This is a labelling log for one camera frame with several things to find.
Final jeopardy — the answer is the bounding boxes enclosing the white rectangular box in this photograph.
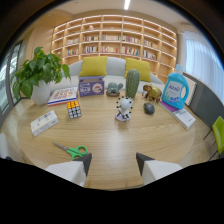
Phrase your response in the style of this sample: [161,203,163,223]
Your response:
[30,110,60,137]

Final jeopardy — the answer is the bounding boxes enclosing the white and purple book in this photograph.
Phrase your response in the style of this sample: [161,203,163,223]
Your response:
[158,100,197,131]

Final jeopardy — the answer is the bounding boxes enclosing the dark grey stone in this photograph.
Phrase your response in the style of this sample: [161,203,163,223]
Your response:
[143,102,156,116]

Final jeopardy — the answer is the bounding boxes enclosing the rubik's cube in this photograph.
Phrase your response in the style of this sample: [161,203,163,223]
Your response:
[66,100,83,120]

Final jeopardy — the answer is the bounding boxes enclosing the white spiky figurine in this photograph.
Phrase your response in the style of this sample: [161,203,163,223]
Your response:
[114,95,134,123]

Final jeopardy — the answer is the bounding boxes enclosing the green chair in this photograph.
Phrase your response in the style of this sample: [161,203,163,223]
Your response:
[203,115,224,160]

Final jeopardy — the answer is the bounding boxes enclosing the colourful picture book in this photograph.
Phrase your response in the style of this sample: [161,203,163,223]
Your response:
[46,86,79,107]

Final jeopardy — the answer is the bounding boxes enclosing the golden elephant figurine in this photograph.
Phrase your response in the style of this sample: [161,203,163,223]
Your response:
[141,83,163,104]

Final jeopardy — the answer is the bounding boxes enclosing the blue detergent bottle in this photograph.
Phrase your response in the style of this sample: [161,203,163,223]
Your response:
[161,72,190,111]

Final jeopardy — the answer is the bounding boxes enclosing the white plant pot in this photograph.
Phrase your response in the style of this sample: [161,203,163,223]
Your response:
[30,79,52,107]

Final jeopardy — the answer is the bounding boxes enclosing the purple box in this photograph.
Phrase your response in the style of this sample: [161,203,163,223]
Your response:
[77,75,106,98]

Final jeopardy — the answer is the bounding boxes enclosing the tall green cactus ornament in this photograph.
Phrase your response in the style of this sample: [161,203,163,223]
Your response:
[125,68,141,100]

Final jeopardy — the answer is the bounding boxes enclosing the small green cactus figurine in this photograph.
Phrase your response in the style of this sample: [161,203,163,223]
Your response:
[105,81,124,98]

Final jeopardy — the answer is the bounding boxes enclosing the yellow cushion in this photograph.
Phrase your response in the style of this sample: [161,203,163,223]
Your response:
[77,55,109,78]
[124,57,152,83]

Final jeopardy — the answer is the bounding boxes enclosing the green potted plant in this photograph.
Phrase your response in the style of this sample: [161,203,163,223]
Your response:
[10,46,72,101]

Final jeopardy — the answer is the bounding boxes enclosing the light grey sofa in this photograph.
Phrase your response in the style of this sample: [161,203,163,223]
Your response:
[49,56,166,98]

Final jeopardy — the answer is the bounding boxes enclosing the wooden bookshelf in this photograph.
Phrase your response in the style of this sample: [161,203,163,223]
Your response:
[50,14,178,84]

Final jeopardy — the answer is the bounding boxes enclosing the green handled scissors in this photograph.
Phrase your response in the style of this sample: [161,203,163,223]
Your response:
[52,141,89,161]

